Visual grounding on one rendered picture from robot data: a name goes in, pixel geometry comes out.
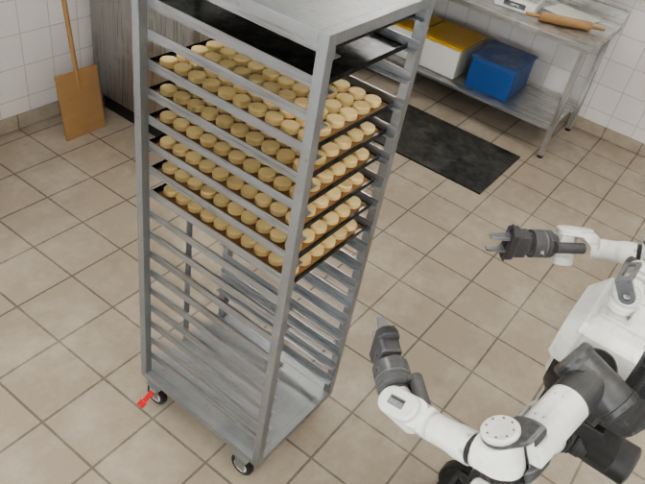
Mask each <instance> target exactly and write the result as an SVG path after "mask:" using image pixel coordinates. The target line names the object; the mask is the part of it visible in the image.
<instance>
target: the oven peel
mask: <svg viewBox="0 0 645 484"><path fill-rule="evenodd" d="M61 3H62V9H63V15H64V20H65V26H66V32H67V37H68V43H69V48H70V54H71V60H72V65H73V71H71V72H68V73H65V74H62V75H59V76H56V77H54V78H55V83H56V88H57V93H58V98H59V103H60V113H61V118H62V123H63V127H64V133H65V138H66V141H69V140H72V139H74V138H77V137H79V136H82V135H84V134H87V133H91V132H93V131H96V130H98V129H101V128H103V127H105V126H106V121H105V116H104V109H103V102H102V96H101V89H100V83H99V77H98V70H97V64H93V65H89V66H87V67H84V68H81V69H78V65H77V59H76V53H75V47H74V41H73V36H72V30H71V24H70V18H69V12H68V7H67V1H66V0H61Z"/></svg>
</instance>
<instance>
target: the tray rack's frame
mask: <svg viewBox="0 0 645 484"><path fill-rule="evenodd" d="M224 1H226V2H228V3H230V4H232V5H234V6H236V7H238V8H240V9H242V10H245V11H247V12H250V13H252V14H254V15H257V16H259V17H261V18H263V19H265V20H267V21H270V22H272V23H274V24H275V25H277V26H279V27H282V28H284V29H286V30H288V31H290V32H292V33H294V34H297V35H299V36H302V37H304V38H306V39H309V40H311V41H313V42H315V43H318V39H319V32H320V31H322V30H324V29H329V30H331V31H334V32H336V33H338V34H337V40H336V45H338V44H340V43H343V42H345V41H348V40H350V39H353V38H355V37H358V36H361V35H363V34H366V33H368V32H371V31H373V30H376V29H378V28H381V27H383V26H385V25H388V24H390V23H393V22H395V21H397V20H399V19H402V18H404V17H407V16H409V15H412V14H414V13H417V12H421V11H423V10H426V9H428V8H429V5H430V1H431V0H224ZM131 34H132V69H133V103H134V138H135V173H136V207H137V243H138V277H139V312H140V347H141V374H142V375H144V376H145V377H146V378H147V379H149V380H147V381H146V383H147V384H148V385H149V386H150V389H151V388H152V389H153V390H155V391H156V394H153V395H152V397H153V398H154V399H156V400H157V401H158V392H160V391H162V392H164V393H165V394H166V395H167V396H169V397H170V398H171V399H172V400H174V401H175V402H176V403H177V404H179V405H180V406H181V407H182V408H183V409H185V410H186V411H187V412H188V413H190V414H191V415H192V416H193V417H195V418H196V419H197V420H198V421H199V422H201V423H202V424H203V425H205V426H206V427H207V428H208V429H209V430H211V431H212V432H213V433H214V434H216V435H217V436H218V437H219V438H220V439H222V440H223V441H224V442H225V443H227V444H228V445H229V446H230V447H232V448H233V449H234V451H233V452H232V454H233V455H234V456H235V460H234V465H235V466H236V467H237V468H238V469H240V470H241V471H242V472H244V469H245V465H247V464H248V463H249V462H250V463H251V460H252V455H253V448H254V442H255V439H253V438H252V436H251V435H249V434H248V433H247V432H246V431H244V430H243V429H242V428H241V427H239V426H238V425H237V424H235V423H234V422H233V421H231V420H230V419H229V418H228V417H226V416H225V415H224V414H223V413H221V412H220V411H219V410H218V409H216V408H215V407H214V406H213V405H211V404H210V403H209V402H208V401H206V400H205V399H204V398H202V397H201V396H200V395H198V394H197V393H196V392H195V391H193V390H192V389H191V388H190V387H188V386H187V385H186V384H185V383H183V382H182V381H181V380H180V379H178V378H177V377H176V376H175V375H173V374H172V373H171V372H169V371H168V370H167V369H165V368H164V367H163V366H162V365H160V364H159V363H158V362H157V361H155V360H154V361H153V362H152V346H151V269H150V192H149V115H148V39H147V0H131ZM217 316H219V317H220V318H221V319H223V320H224V321H226V322H227V323H228V324H230V325H231V326H233V327H234V328H236V329H237V330H239V331H240V332H241V333H243V334H244V335H246V336H247V337H248V338H250V339H251V340H252V341H253V342H254V343H256V344H257V345H258V346H260V347H261V348H263V349H264V350H265V351H267V352H269V350H270V344H269V343H268V342H266V341H265V340H263V339H262V338H261V337H259V336H258V335H256V334H255V333H254V332H252V331H251V330H249V329H248V328H247V327H245V326H243V325H242V324H241V323H239V322H238V321H236V320H235V319H233V318H232V317H231V316H229V315H228V314H226V312H225V311H223V310H222V309H220V308H219V313H218V314H217ZM204 325H206V326H207V327H209V328H210V329H211V330H213V331H214V332H215V333H217V334H218V335H220V336H221V337H222V338H224V339H225V340H226V341H228V342H229V343H230V344H231V345H232V346H234V347H235V348H236V349H238V350H239V351H241V352H242V353H243V354H245V355H246V356H248V357H249V358H250V359H252V360H253V361H254V362H256V363H257V364H258V365H260V366H261V367H263V368H264V369H265V370H266V369H267V362H268V361H267V360H266V359H264V358H263V357H262V356H260V355H259V354H258V353H256V352H255V351H253V350H252V349H250V348H249V347H248V346H246V345H245V344H243V343H242V342H241V341H239V340H238V339H237V338H235V337H234V336H232V335H231V334H230V333H228V332H227V331H226V330H224V329H223V328H221V327H220V326H218V325H217V324H215V323H214V322H213V321H211V320H209V321H208V322H206V323H205V324H204ZM192 333H193V334H195V335H196V336H197V337H199V338H200V339H201V340H203V341H204V342H205V343H206V344H207V345H208V346H210V347H211V348H212V349H214V350H215V351H217V352H218V353H219V354H221V355H222V356H223V357H225V358H226V359H227V360H229V361H230V362H231V363H233V364H234V365H235V366H237V367H238V368H239V369H241V370H242V371H243V372H245V373H246V374H247V375H249V376H250V377H252V378H253V379H254V380H256V381H257V382H258V383H260V384H261V385H262V386H264V380H265V378H264V377H263V376H262V375H260V374H259V373H257V372H256V371H255V370H253V369H252V368H251V367H249V366H248V365H246V364H245V363H244V362H242V361H241V360H240V359H238V358H237V357H236V356H234V355H233V354H232V353H230V352H229V351H227V350H226V349H225V348H223V347H222V346H220V345H219V344H218V343H216V342H215V341H214V340H212V339H211V338H210V337H208V336H207V335H206V334H204V333H203V332H202V331H200V330H199V329H196V330H195V331H193V332H192ZM181 342H182V343H184V344H185V345H186V346H188V347H189V348H190V349H192V350H193V351H194V352H196V353H197V354H198V355H200V356H201V357H202V358H204V359H205V360H206V361H208V362H209V363H210V364H212V365H213V366H214V367H215V368H217V369H218V370H219V371H221V372H222V373H223V374H225V375H226V376H228V377H229V378H230V379H232V380H233V381H234V382H235V383H237V384H238V385H239V386H241V387H242V388H243V389H245V390H246V391H247V392H249V393H250V394H251V395H253V396H254V397H255V398H256V399H258V400H259V401H261V399H262V394H260V393H259V392H258V391H256V390H255V389H254V388H252V387H251V386H250V385H249V384H248V383H247V382H245V381H244V380H243V379H241V378H240V377H239V376H237V375H236V374H234V373H233V372H232V371H230V370H229V369H228V368H226V367H225V366H224V365H222V364H221V363H220V362H218V361H217V360H216V359H215V358H213V357H212V356H211V355H209V354H208V353H207V352H205V351H204V350H202V349H201V348H200V347H198V346H197V345H196V344H194V343H193V342H192V341H190V340H189V339H188V338H186V337H185V336H184V335H183V339H182V340H181ZM171 350H172V351H174V352H175V353H177V354H178V355H179V356H180V357H182V358H183V359H184V360H186V361H187V362H188V363H190V364H191V365H192V366H193V367H195V368H196V369H197V370H199V371H200V372H201V373H202V374H204V375H205V376H207V377H208V378H209V379H210V380H212V381H213V382H214V383H216V384H217V385H218V386H220V387H221V388H222V389H223V390H225V391H226V392H227V393H229V394H230V395H231V396H232V397H234V398H235V399H237V400H238V401H239V402H240V403H242V404H243V405H244V406H246V407H247V408H248V409H249V410H250V411H251V412H252V413H254V414H255V415H256V416H258V417H259V411H260V410H259V409H257V408H256V407H255V406H253V405H252V404H251V403H249V402H248V401H247V400H246V399H244V398H243V397H241V396H240V395H239V394H237V393H236V392H235V391H234V390H232V389H231V388H230V387H228V386H227V385H226V384H224V382H223V381H222V380H220V379H219V378H218V377H216V376H215V375H213V374H212V373H211V372H210V371H208V370H207V369H206V368H204V367H203V366H202V365H200V364H199V363H198V362H197V361H195V360H194V359H193V358H191V357H190V356H189V355H187V354H186V353H185V352H184V351H182V350H181V349H179V348H178V347H177V346H173V347H172V348H171ZM161 356H162V357H163V358H164V359H165V360H167V361H168V362H169V363H170V364H172V365H173V366H174V367H176V368H177V369H178V370H179V371H181V372H182V373H183V374H184V375H186V376H187V377H188V378H190V379H191V380H192V381H194V382H195V383H196V384H197V385H199V386H200V387H201V388H202V389H204V390H205V391H206V392H207V393H208V394H209V395H210V396H212V397H213V398H214V399H216V400H217V401H218V402H220V403H221V404H222V405H223V406H225V407H226V408H227V409H228V410H230V411H231V412H232V413H233V414H235V415H236V416H237V417H239V418H240V419H241V420H242V421H244V422H245V423H246V424H248V425H249V426H250V427H252V428H253V429H254V430H255V431H256V429H257V424H255V423H254V422H253V421H251V420H250V419H249V418H248V417H246V416H245V415H244V414H242V413H241V412H240V411H239V410H237V409H236V408H235V407H233V406H232V405H231V404H230V403H228V402H227V401H226V400H224V399H223V398H222V397H220V396H219V395H218V394H217V393H215V392H214V391H213V390H211V389H210V388H209V387H208V386H206V385H205V384H204V383H202V382H201V381H200V380H199V379H197V378H196V377H195V376H194V375H192V374H191V373H189V372H188V371H187V370H186V369H184V368H183V367H182V366H181V365H180V364H179V363H178V362H176V361H175V360H174V359H172V358H171V357H170V356H169V355H167V354H166V353H163V354H162V355H161ZM280 361H281V362H282V363H284V365H283V366H282V367H281V368H280V369H278V374H277V378H278V379H279V380H281V382H280V383H279V384H278V385H276V386H275V395H276V396H277V397H278V399H277V400H276V401H274V402H273V406H272V410H273V411H274V412H275V414H274V415H273V416H272V417H271V418H270V422H269V426H271V427H272V428H273V429H272V430H271V431H270V432H269V433H268V434H267V440H268V441H269V442H270V443H269V444H268V445H267V446H266V447H265V450H264V456H263V461H262V463H263V462H264V461H265V460H266V459H267V458H268V457H269V456H270V455H271V454H272V453H273V452H274V451H275V450H276V449H277V448H278V447H279V446H280V445H281V444H282V443H283V442H284V441H285V440H286V439H287V438H288V437H289V436H290V435H291V434H292V433H293V432H294V431H295V430H296V429H297V428H298V427H299V426H300V425H301V424H302V423H303V422H304V421H305V420H306V419H307V418H308V417H309V416H310V415H311V414H312V413H313V412H314V411H315V410H316V409H317V408H318V407H319V406H320V405H321V404H322V403H323V402H324V401H325V400H326V399H327V398H328V393H327V392H326V391H325V390H324V389H323V388H324V384H325V383H324V382H322V381H321V380H319V379H318V378H317V377H315V376H314V375H312V374H311V373H309V372H308V371H306V370H305V369H304V368H302V367H301V366H300V365H299V364H298V363H296V362H295V361H293V360H292V359H290V358H289V357H288V356H286V355H285V354H283V353H281V357H280Z"/></svg>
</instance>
